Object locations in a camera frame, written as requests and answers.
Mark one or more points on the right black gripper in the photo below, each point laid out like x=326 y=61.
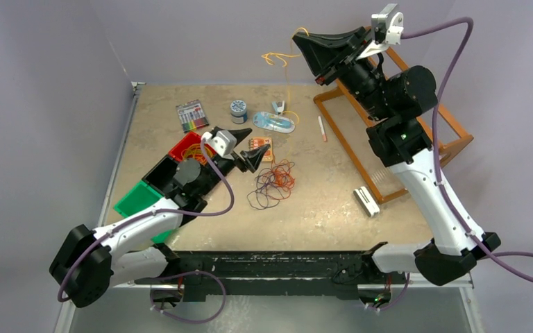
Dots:
x=333 y=57

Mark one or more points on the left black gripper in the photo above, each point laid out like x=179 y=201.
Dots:
x=250 y=159

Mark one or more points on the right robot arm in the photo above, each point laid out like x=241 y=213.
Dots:
x=457 y=243

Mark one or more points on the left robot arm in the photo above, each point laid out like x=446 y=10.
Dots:
x=190 y=181

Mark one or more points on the orange spiral notebook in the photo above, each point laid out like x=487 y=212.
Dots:
x=257 y=142

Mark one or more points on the small round tin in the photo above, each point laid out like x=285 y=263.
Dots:
x=238 y=111

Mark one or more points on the blue correction tape package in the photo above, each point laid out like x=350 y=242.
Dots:
x=273 y=122

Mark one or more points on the marker pen pack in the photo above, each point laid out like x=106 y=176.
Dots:
x=192 y=116

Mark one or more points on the red plastic bin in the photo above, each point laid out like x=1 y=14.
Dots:
x=189 y=147

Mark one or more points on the white orange pen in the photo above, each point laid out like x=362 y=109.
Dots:
x=322 y=128

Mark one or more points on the black plastic bin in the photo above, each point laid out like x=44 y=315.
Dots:
x=161 y=177

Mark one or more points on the green plastic bin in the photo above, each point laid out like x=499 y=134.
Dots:
x=140 y=197

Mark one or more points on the white rectangular block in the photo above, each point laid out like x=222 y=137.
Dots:
x=367 y=201

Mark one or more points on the wooden rack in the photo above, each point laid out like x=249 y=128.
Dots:
x=354 y=147

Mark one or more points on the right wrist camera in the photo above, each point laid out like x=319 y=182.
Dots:
x=387 y=28

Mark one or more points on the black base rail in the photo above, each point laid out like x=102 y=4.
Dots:
x=346 y=275

